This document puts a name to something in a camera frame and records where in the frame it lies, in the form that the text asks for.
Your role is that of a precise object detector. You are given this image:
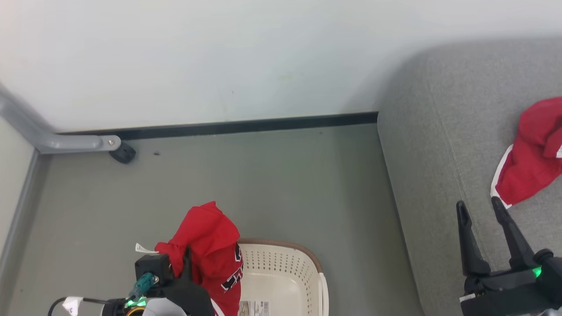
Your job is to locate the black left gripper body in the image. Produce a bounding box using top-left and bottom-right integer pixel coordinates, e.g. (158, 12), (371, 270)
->
(125, 280), (216, 316)

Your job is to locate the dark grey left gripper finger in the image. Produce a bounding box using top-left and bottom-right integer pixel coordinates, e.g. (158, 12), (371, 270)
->
(183, 247), (194, 282)

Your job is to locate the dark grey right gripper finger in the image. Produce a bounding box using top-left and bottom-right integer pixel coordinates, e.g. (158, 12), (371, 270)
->
(491, 196), (535, 269)
(456, 201), (491, 277)

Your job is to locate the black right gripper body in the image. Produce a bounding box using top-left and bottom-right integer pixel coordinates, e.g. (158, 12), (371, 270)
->
(460, 249), (562, 316)

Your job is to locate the red jersey with black lettering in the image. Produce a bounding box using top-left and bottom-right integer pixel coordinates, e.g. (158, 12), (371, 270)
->
(135, 201), (245, 316)

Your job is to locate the red garment with white trim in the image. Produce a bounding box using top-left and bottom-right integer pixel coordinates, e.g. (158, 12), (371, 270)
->
(490, 97), (562, 209)

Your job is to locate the grey fabric sofa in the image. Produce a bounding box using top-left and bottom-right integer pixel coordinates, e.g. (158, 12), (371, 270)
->
(377, 37), (562, 316)

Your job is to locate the white barcode sticker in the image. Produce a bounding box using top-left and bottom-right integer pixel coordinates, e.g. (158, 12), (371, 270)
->
(239, 300), (270, 316)

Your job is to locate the cream perforated laundry basket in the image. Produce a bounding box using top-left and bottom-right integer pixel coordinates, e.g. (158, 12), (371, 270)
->
(237, 238), (330, 316)

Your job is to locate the grey partition edge strip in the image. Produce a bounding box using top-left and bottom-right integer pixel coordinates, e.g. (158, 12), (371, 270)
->
(0, 151), (50, 275)

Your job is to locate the teal cable connector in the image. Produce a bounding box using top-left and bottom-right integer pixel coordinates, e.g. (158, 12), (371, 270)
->
(129, 272), (159, 300)

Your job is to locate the thin black cable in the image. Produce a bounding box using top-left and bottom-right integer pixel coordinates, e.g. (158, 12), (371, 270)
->
(47, 297), (128, 316)

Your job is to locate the white cable tag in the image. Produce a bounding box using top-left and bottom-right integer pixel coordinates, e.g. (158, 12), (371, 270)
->
(63, 296), (84, 316)

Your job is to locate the dark round frame foot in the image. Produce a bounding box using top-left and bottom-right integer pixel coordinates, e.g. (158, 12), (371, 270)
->
(109, 141), (137, 165)

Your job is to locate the dark wall baseboard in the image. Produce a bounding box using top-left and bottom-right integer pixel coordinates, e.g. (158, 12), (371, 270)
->
(57, 111), (379, 141)

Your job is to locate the grey metal frame bar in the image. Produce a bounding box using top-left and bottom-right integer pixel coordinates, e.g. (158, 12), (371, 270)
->
(0, 83), (122, 154)

